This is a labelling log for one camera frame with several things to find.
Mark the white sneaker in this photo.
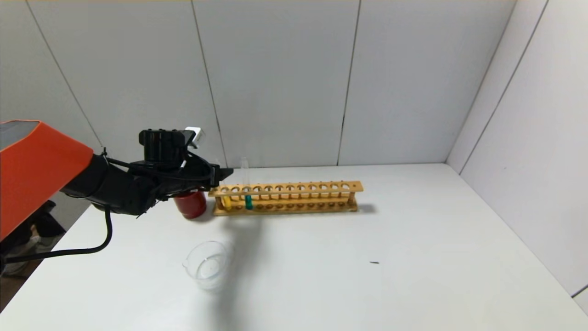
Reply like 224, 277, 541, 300
2, 239, 44, 276

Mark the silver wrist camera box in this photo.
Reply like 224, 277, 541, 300
185, 127, 205, 148

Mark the person in dark clothes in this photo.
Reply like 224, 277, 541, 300
0, 200, 67, 258

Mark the test tube with blue pigment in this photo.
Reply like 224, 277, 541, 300
240, 157, 254, 211

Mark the wooden test tube rack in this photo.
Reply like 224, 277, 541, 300
208, 181, 363, 217

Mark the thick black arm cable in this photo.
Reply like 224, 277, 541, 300
0, 207, 113, 265

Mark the clear glass beaker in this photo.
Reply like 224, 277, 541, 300
183, 240, 237, 291

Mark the dark red cup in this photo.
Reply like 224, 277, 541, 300
174, 189, 208, 219

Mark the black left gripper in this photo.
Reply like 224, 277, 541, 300
186, 152, 234, 191

